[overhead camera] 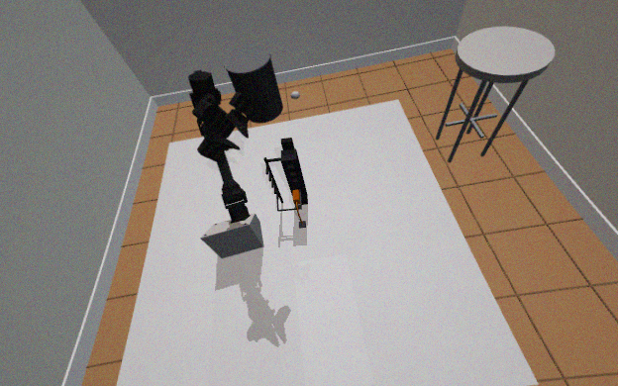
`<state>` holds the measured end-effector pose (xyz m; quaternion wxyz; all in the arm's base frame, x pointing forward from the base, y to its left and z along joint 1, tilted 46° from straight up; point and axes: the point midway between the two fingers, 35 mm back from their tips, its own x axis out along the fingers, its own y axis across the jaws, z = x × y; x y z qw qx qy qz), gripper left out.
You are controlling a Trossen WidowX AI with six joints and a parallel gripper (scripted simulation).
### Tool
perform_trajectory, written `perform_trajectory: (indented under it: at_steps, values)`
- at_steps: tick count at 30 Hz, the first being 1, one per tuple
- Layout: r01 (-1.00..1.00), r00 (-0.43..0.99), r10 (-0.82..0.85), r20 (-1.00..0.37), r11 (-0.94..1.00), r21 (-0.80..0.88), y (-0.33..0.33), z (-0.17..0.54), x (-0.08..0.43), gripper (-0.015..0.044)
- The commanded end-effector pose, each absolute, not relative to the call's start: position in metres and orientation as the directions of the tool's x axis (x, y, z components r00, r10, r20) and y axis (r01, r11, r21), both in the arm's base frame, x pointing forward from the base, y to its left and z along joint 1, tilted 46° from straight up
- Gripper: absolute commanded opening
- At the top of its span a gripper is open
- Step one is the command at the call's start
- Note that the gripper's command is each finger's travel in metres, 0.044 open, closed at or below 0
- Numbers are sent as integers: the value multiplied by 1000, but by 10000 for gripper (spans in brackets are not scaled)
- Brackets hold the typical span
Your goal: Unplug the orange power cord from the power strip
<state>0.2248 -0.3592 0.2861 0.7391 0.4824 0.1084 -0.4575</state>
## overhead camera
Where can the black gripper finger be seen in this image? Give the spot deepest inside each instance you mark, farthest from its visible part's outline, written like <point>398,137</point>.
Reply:
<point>240,122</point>
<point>222,143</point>

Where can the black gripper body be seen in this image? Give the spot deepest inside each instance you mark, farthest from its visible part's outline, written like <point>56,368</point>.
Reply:
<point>223,127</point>

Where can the black power strip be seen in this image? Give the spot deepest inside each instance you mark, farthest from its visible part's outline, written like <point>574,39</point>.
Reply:
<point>289,153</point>

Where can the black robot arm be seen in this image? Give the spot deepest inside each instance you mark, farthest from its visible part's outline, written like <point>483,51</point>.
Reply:
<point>206,99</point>

